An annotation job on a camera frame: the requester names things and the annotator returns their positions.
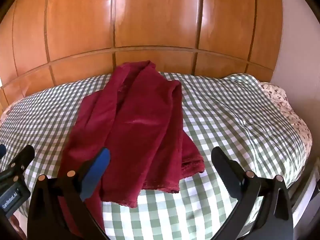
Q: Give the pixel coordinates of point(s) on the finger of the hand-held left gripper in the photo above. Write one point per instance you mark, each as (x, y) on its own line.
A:
(2, 151)
(23, 157)

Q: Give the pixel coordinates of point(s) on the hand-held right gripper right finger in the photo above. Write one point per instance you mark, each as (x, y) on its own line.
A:
(223, 166)

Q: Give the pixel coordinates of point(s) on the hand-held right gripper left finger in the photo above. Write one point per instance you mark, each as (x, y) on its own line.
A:
(96, 172)

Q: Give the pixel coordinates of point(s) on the dark red cloth garment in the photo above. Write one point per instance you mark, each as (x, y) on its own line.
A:
(140, 120)

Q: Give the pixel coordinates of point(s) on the green white checked blanket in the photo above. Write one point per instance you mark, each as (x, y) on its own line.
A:
(225, 110)

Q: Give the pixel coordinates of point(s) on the floral bed sheet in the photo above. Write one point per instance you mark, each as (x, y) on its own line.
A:
(282, 100)

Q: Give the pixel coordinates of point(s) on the wooden panelled headboard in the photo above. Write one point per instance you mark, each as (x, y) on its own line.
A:
(150, 17)

